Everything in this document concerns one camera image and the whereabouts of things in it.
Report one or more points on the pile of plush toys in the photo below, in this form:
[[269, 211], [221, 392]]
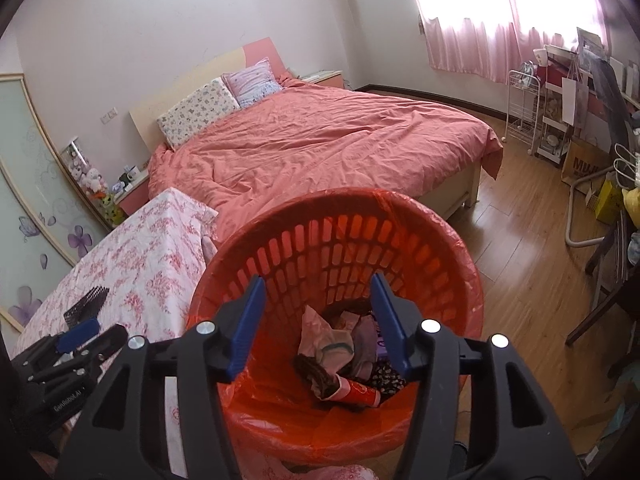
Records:
[[95, 185]]

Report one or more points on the white cloth with teal band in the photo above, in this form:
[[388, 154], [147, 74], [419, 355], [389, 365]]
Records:
[[340, 352]]

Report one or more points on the white bent tube frame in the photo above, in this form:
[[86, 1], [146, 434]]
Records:
[[572, 220]]

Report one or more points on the dark wooden chair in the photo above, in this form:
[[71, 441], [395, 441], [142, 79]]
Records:
[[607, 285]]

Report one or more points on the flower print wardrobe door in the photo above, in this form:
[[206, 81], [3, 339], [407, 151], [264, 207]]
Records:
[[35, 200]]

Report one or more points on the white wall outlet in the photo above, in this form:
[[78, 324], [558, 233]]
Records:
[[108, 115]]

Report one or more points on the clothes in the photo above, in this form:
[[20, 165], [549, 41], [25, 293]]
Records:
[[360, 392]]

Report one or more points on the purple cloth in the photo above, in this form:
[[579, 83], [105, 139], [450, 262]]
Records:
[[365, 347]]

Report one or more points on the bed with pink duvet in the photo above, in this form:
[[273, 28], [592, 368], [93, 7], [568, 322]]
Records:
[[325, 150]]

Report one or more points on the brown paper bag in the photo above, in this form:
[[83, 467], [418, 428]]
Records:
[[577, 165]]

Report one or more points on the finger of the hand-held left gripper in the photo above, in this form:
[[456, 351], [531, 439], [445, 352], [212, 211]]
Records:
[[107, 340], [77, 335]]

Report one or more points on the black checkered cloth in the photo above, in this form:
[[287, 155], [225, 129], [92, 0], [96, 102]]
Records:
[[85, 306]]

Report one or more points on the pink curtains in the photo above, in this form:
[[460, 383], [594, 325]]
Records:
[[500, 20]]

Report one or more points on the cream pink headboard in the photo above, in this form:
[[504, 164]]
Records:
[[200, 80]]

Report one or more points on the pink floral tablecloth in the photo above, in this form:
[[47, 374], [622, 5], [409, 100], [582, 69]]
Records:
[[145, 260]]

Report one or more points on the orange plastic mesh basket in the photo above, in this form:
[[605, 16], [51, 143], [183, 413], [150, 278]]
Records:
[[320, 245]]

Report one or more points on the pink paper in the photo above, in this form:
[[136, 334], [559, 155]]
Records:
[[317, 332]]

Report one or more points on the pink striped pillow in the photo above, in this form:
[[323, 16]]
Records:
[[252, 82]]

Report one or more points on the grey leaning panel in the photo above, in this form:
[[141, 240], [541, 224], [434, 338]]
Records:
[[612, 105]]

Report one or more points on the white paper bag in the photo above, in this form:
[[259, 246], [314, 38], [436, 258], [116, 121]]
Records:
[[571, 102]]

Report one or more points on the dark floral cloth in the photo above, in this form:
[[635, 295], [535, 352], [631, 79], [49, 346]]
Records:
[[387, 382]]

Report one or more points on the yellow bag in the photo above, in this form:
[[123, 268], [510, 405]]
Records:
[[610, 200]]

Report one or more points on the white trolley cart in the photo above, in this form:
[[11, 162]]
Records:
[[552, 135]]

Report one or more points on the dark mug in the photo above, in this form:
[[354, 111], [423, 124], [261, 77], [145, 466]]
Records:
[[126, 176]]

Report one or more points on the white floral pillow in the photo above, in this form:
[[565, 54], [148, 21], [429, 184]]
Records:
[[197, 110]]

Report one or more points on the pink nightstand with mugs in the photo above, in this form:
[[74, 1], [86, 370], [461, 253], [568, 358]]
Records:
[[132, 195]]

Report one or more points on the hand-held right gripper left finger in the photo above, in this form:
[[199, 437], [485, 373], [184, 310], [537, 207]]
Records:
[[245, 335]]

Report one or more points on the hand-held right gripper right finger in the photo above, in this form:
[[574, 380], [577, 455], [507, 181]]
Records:
[[392, 330]]

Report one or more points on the white clothes hangers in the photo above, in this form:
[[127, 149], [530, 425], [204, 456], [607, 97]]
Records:
[[625, 162]]

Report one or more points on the pink nightstand with books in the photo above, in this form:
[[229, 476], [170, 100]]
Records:
[[322, 80]]

